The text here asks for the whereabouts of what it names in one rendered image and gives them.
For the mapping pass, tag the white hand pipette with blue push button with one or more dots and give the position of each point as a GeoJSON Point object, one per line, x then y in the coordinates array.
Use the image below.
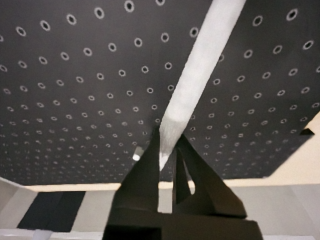
{"type": "Point", "coordinates": [210, 42]}

